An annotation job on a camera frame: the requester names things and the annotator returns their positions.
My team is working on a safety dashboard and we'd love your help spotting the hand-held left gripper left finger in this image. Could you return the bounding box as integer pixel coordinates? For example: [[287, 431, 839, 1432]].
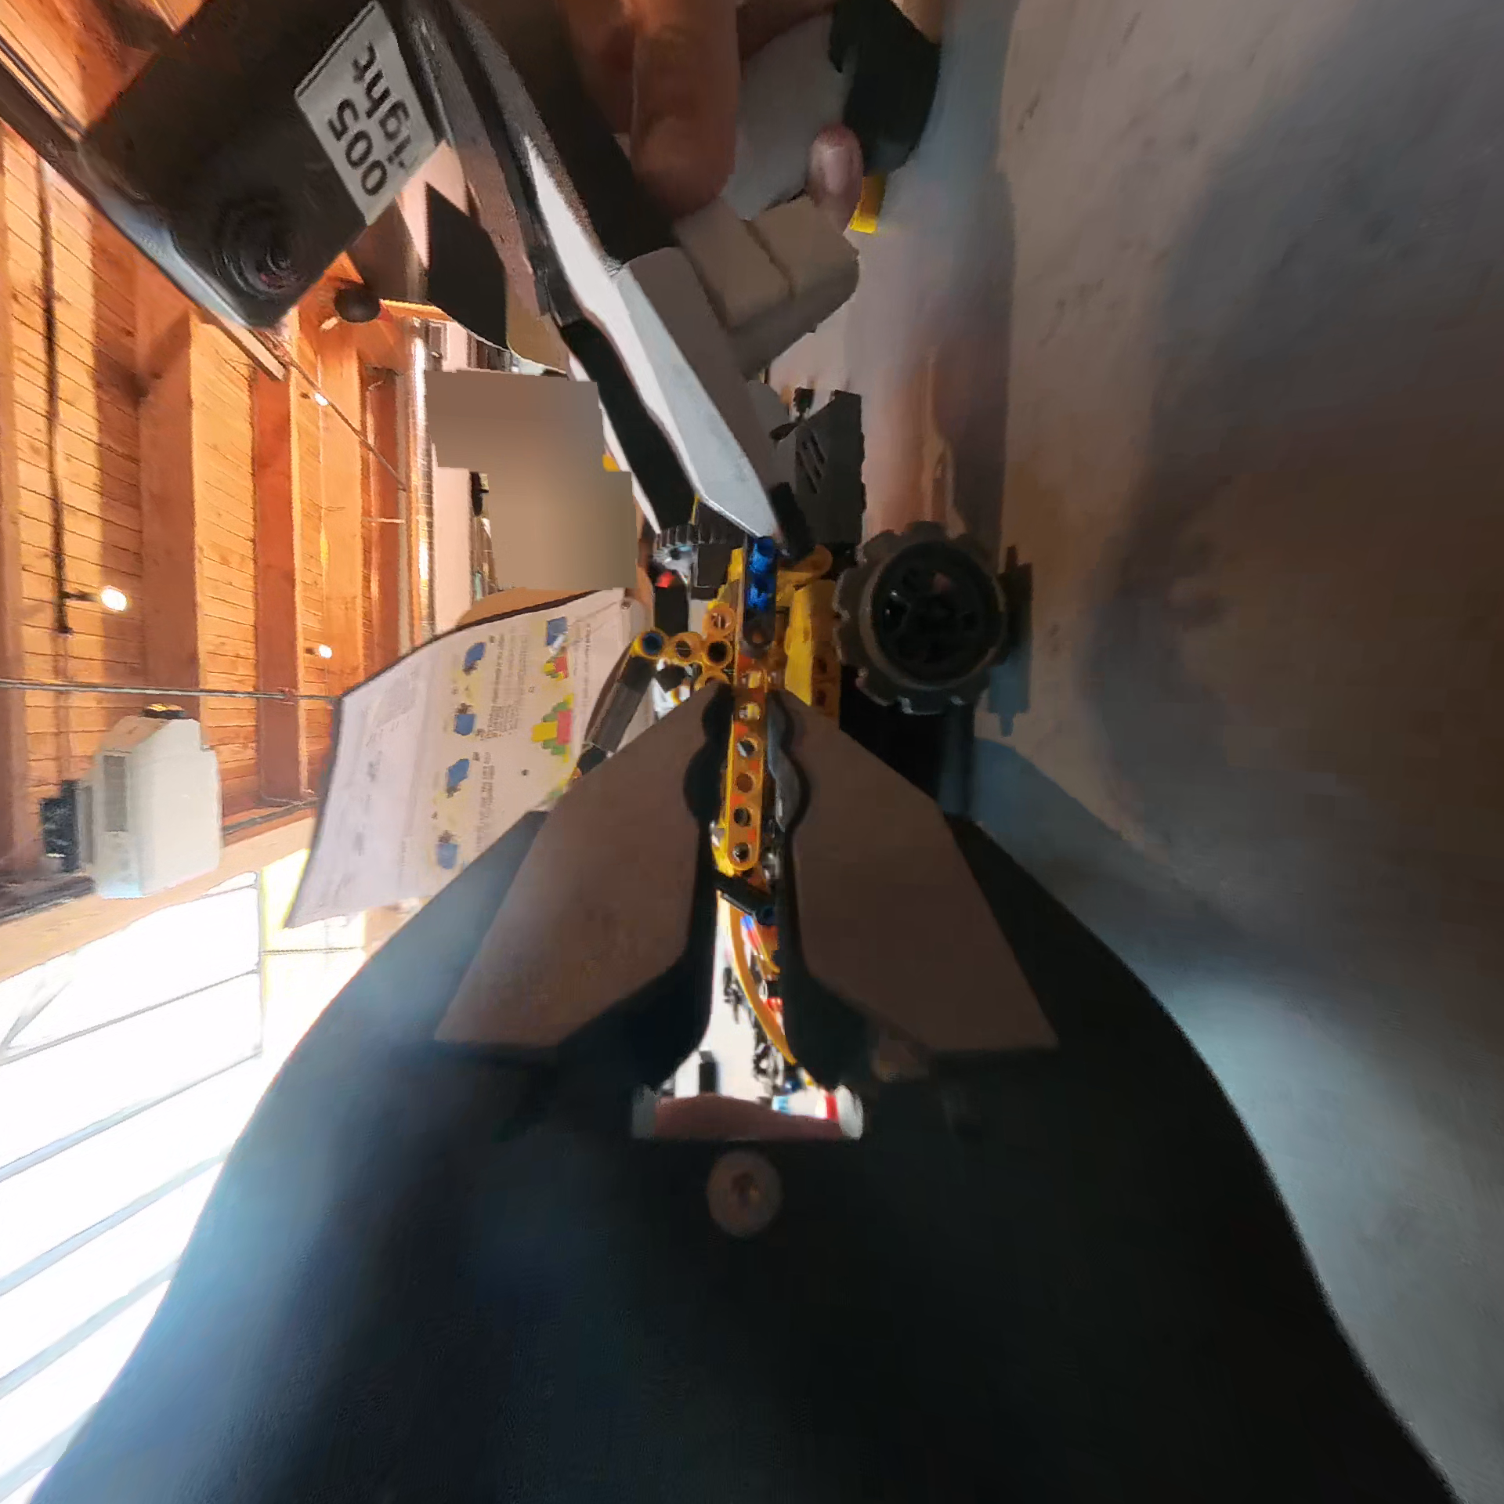
[[437, 685, 721, 1096]]

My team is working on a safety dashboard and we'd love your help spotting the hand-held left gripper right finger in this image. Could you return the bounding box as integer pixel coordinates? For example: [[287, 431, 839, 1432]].
[[776, 691, 1058, 1092]]

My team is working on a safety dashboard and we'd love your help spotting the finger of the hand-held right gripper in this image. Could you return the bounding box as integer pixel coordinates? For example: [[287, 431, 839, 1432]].
[[522, 135, 784, 541]]

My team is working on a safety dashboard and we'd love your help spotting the yellow toy brick vehicle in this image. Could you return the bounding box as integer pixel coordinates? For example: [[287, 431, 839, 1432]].
[[575, 387, 1036, 1083]]

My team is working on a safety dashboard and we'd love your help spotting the person's right hand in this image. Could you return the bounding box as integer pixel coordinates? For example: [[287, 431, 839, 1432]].
[[561, 0, 870, 231]]

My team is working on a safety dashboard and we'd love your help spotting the printed instruction sheet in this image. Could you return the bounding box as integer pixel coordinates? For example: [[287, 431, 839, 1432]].
[[287, 588, 651, 931]]

